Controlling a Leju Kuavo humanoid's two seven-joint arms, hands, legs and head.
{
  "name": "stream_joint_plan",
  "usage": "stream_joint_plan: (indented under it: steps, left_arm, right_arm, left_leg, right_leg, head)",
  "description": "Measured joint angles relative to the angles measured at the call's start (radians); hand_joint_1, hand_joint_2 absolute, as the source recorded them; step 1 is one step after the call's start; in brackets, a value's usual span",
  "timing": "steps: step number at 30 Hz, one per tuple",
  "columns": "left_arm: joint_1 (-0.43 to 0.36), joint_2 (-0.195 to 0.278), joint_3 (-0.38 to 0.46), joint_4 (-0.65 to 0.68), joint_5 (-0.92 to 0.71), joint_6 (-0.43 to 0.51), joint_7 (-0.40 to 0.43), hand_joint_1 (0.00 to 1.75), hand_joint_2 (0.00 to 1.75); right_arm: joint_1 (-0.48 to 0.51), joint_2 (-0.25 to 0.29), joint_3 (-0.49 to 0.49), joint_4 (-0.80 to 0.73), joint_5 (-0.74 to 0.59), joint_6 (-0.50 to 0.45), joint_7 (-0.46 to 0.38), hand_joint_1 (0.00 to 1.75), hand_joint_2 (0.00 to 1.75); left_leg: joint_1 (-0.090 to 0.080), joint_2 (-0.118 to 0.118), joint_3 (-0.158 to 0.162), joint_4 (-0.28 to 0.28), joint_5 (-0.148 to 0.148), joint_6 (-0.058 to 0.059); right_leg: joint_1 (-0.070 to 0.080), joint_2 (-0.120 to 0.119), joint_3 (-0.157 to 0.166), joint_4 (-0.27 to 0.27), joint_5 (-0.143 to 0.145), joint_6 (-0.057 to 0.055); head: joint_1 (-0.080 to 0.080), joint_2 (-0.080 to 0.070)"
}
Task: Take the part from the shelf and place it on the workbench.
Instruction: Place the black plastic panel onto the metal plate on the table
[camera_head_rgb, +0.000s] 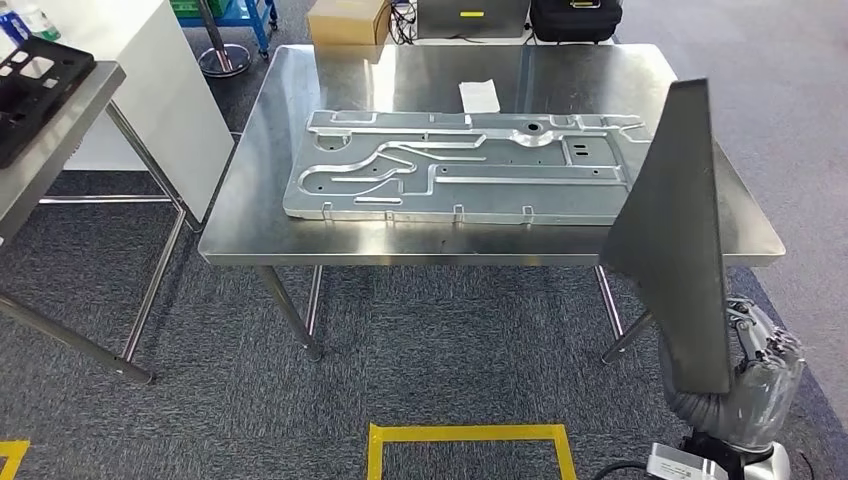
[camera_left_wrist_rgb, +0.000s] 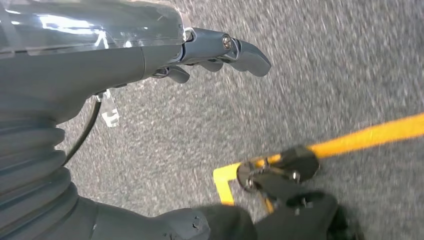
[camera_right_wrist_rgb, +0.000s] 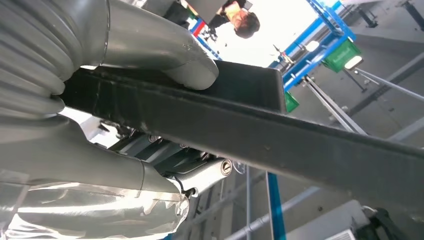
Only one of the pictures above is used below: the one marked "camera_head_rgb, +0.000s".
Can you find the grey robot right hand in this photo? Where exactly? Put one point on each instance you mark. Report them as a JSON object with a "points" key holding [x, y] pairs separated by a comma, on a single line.
{"points": [[762, 404]]}

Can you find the black plastic plate holder part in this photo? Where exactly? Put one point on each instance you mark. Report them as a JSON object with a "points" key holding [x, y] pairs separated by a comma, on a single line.
{"points": [[676, 232], [20, 119]]}

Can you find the steel workbench table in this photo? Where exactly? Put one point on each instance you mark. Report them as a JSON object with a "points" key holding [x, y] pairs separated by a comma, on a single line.
{"points": [[66, 132], [265, 218]]}

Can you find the stamped sheet metal panel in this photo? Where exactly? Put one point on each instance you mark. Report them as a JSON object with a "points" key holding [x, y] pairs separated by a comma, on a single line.
{"points": [[464, 192]]}

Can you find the white paper sheet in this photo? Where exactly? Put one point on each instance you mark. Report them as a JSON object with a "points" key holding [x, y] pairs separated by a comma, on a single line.
{"points": [[480, 96]]}

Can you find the black carry case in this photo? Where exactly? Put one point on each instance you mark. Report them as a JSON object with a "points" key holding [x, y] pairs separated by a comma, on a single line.
{"points": [[576, 23]]}

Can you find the grey case with yellow label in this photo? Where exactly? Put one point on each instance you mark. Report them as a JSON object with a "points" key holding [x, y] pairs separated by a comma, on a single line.
{"points": [[470, 23]]}

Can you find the brown cardboard box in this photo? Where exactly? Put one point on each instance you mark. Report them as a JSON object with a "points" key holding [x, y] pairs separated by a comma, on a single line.
{"points": [[344, 23]]}

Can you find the blue metal cart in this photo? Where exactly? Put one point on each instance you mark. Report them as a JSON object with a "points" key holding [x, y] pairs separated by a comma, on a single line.
{"points": [[225, 21]]}

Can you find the white board panel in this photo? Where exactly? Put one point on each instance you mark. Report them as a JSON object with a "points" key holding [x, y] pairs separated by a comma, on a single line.
{"points": [[166, 99]]}

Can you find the green plastic crate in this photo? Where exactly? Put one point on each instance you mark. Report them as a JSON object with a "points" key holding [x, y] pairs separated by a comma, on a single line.
{"points": [[185, 6]]}

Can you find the yellow floor marking tape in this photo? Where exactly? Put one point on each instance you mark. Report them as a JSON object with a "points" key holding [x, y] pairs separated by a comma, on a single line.
{"points": [[13, 454]]}

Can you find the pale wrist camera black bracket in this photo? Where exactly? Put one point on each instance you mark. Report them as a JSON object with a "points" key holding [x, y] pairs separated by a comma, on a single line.
{"points": [[676, 464]]}

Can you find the chrome stanchion post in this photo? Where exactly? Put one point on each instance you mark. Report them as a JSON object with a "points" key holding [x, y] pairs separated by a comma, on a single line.
{"points": [[225, 61]]}

